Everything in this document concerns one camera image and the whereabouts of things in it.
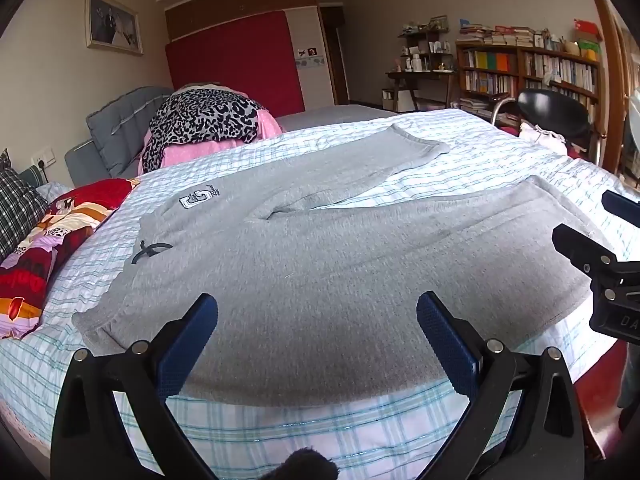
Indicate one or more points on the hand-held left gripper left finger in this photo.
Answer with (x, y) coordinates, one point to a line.
(187, 347)

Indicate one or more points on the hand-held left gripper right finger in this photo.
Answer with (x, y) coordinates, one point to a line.
(447, 347)

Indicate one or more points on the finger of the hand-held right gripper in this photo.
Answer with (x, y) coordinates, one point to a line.
(622, 207)
(585, 252)

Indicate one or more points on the grey pants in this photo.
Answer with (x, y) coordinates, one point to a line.
(310, 280)

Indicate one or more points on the white and pink cloth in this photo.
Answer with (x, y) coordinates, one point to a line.
(542, 137)

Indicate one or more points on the black chair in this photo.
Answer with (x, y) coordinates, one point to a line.
(555, 110)

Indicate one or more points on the bed with plaid sheet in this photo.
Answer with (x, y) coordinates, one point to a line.
(500, 160)

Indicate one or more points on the wooden bookshelf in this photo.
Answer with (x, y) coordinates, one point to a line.
(545, 72)

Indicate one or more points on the red patterned quilt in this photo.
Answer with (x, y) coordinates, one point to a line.
(55, 240)

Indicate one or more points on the red box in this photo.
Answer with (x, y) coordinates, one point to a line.
(587, 30)

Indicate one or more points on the pink blanket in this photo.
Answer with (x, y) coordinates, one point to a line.
(197, 150)

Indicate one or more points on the light blue pillow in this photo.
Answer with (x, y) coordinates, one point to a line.
(52, 192)

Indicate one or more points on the stack of books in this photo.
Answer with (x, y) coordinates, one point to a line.
(495, 35)

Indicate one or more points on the dark checked pillow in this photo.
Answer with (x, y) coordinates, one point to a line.
(17, 210)

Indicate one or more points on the dark green cushion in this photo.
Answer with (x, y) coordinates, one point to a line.
(31, 176)

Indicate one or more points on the leopard print cloth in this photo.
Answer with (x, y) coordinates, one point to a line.
(205, 115)

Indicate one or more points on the wooden desk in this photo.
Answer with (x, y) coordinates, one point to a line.
(420, 80)

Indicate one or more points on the small wooden desk shelf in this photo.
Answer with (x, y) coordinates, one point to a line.
(427, 50)

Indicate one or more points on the grey bed sheet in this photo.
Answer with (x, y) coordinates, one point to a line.
(325, 115)

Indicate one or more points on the red padded wardrobe panel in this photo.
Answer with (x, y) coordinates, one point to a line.
(235, 60)

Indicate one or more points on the dark wooden door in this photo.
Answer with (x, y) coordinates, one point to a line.
(336, 55)

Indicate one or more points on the white wardrobe door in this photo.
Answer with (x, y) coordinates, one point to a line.
(312, 55)

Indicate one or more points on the white wall socket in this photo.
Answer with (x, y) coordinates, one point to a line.
(42, 158)

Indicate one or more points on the framed wall photo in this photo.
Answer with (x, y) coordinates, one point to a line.
(114, 22)

